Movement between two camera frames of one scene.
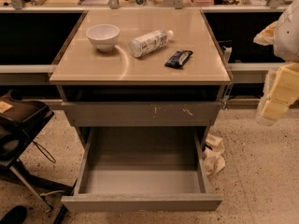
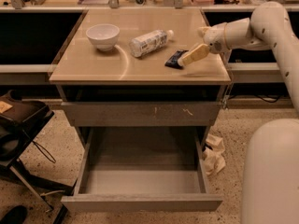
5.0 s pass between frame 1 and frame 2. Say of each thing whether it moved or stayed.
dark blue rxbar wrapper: stayed
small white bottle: stayed
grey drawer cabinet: stayed
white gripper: moved
